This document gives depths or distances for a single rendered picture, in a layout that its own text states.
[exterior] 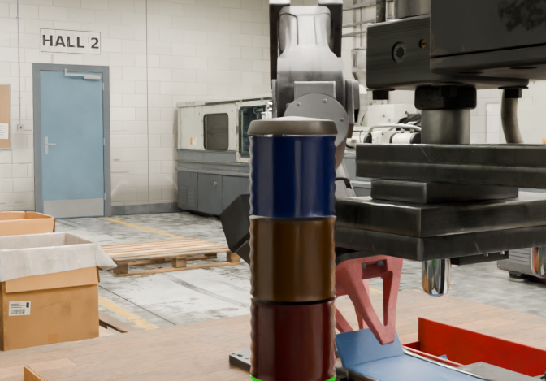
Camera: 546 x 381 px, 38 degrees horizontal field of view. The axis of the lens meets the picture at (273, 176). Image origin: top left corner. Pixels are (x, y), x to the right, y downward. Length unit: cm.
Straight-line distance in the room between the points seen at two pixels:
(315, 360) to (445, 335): 67
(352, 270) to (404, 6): 23
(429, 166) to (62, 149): 1117
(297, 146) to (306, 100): 36
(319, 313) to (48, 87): 1135
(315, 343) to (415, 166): 27
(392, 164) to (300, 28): 34
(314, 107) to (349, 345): 21
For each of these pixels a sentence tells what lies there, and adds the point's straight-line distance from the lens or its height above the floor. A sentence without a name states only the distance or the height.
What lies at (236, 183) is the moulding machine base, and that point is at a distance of 1047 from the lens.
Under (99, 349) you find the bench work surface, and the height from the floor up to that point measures 90.
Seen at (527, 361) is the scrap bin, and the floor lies 94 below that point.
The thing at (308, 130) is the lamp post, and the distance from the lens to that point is 33.
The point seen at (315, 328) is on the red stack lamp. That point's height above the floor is 111.
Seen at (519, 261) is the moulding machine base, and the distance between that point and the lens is 665.
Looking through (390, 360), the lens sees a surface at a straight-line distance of 73.
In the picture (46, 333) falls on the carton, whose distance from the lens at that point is 415.
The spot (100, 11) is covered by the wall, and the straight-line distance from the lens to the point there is 1201.
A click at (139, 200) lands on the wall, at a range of 1211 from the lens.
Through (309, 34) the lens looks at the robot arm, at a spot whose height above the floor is 130.
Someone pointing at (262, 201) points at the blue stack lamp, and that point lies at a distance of 33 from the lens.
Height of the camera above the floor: 119
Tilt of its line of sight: 3 degrees down
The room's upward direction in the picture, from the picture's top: straight up
